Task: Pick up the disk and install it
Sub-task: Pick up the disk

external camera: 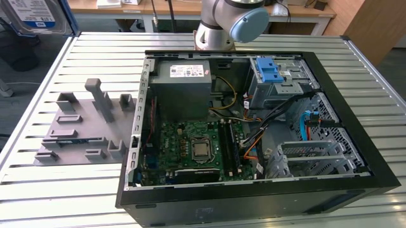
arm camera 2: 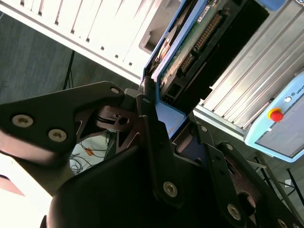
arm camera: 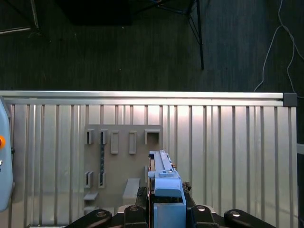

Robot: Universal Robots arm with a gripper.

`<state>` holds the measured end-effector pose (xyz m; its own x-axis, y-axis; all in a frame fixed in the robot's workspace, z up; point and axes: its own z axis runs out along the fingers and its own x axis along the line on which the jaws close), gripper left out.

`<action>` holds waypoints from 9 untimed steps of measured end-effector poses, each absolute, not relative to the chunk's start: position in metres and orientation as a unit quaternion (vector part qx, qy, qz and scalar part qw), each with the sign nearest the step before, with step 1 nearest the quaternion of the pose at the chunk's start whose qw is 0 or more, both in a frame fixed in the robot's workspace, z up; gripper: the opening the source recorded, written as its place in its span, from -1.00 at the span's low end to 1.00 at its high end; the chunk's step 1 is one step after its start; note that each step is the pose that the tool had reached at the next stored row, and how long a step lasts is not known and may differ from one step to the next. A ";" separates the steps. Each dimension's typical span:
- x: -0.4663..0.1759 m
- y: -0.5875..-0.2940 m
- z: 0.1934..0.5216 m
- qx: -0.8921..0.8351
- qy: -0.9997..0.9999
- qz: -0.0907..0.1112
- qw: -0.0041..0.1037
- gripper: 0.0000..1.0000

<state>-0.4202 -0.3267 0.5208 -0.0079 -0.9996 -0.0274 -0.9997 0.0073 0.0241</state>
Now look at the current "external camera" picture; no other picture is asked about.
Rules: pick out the black mesh waste bin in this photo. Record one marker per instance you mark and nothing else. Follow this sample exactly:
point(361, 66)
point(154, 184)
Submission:
point(19, 54)

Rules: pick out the small brown box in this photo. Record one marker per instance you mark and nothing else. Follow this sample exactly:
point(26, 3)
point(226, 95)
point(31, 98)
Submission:
point(321, 6)

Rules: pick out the black graphics card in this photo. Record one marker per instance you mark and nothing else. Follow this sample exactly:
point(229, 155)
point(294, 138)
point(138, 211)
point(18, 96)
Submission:
point(197, 174)

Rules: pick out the wooden desk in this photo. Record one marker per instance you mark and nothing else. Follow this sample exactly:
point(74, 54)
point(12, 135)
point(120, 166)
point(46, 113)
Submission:
point(95, 10)

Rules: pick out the installed RAM stick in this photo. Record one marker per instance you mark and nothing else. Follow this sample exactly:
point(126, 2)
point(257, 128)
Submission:
point(237, 152)

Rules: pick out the RAM stick in rack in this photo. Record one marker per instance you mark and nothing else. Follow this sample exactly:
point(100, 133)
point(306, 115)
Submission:
point(71, 142)

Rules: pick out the metal optical drive cage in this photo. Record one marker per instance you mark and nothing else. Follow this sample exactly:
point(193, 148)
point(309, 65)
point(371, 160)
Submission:
point(263, 95)

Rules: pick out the grey parts rack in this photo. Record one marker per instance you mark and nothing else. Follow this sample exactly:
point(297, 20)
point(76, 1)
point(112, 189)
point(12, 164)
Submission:
point(88, 133)

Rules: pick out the small white box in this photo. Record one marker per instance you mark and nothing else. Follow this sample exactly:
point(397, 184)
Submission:
point(130, 2)

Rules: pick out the grey power supply unit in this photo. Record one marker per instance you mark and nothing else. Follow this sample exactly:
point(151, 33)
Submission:
point(181, 95)

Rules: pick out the white flat box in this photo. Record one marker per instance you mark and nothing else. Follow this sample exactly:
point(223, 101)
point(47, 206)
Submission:
point(110, 4)

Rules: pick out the blue drive latch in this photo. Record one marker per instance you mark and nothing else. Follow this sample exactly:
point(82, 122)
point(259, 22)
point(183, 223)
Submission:
point(267, 71)

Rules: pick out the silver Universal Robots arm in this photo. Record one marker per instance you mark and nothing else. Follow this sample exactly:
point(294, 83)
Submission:
point(215, 35)

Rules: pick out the hard disk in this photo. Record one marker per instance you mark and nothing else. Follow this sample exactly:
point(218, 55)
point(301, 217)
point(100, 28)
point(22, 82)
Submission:
point(35, 14)

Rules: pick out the metal disk bay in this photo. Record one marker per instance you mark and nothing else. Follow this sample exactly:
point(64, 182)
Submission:
point(317, 158)

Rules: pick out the black PC case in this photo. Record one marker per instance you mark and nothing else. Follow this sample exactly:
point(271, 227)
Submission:
point(222, 202)

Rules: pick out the green motherboard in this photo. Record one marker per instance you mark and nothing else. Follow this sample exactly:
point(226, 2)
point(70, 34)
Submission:
point(172, 135)

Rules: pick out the black RAM slot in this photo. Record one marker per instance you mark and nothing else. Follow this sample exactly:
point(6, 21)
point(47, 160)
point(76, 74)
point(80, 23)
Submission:
point(225, 147)

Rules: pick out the silver CPU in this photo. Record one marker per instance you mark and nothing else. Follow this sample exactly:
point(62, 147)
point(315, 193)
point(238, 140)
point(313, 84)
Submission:
point(201, 150)

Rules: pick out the grey desk foot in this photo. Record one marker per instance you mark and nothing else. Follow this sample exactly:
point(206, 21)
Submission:
point(4, 91)

